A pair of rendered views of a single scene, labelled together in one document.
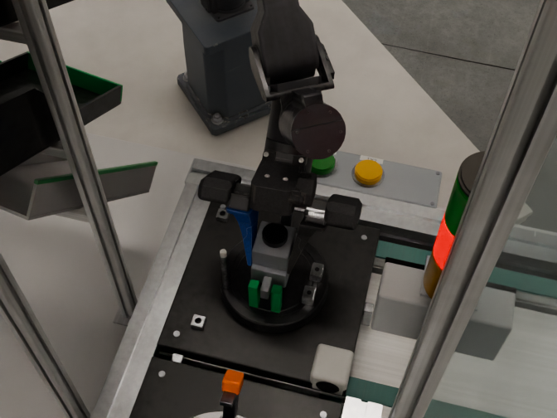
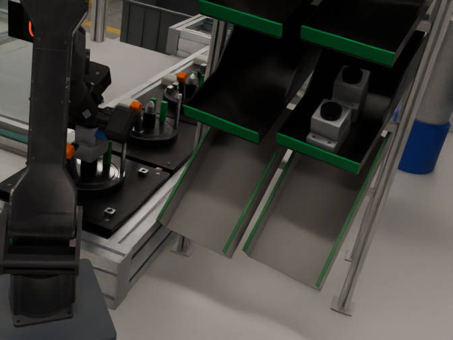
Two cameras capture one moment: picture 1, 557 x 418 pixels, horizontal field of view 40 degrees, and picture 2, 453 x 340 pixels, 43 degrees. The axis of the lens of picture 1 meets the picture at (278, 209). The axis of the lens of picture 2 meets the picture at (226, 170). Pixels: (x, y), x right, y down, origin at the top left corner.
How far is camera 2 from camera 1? 1.48 m
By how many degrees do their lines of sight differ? 97
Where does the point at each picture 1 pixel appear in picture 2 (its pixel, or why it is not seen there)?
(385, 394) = not seen: hidden behind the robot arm
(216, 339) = (133, 167)
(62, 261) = (235, 287)
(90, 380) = not seen: hidden behind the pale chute
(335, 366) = (71, 136)
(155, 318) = (168, 187)
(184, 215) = (138, 229)
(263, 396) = (114, 146)
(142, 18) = not seen: outside the picture
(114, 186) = (191, 168)
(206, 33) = (81, 272)
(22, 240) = (270, 307)
